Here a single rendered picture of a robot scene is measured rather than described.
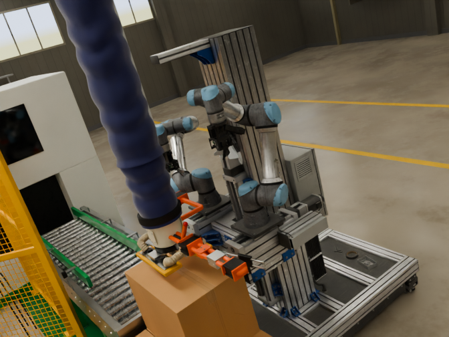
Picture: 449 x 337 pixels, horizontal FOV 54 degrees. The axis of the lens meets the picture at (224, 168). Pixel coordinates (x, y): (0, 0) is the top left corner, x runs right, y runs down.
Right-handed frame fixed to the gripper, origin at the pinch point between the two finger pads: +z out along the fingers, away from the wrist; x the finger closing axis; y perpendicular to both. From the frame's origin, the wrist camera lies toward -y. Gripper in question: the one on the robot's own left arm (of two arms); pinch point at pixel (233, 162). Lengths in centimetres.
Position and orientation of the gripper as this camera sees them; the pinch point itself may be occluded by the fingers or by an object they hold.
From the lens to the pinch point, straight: 199.4
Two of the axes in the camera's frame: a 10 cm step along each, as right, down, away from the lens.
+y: -7.9, 4.0, -4.6
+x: 5.5, 1.5, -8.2
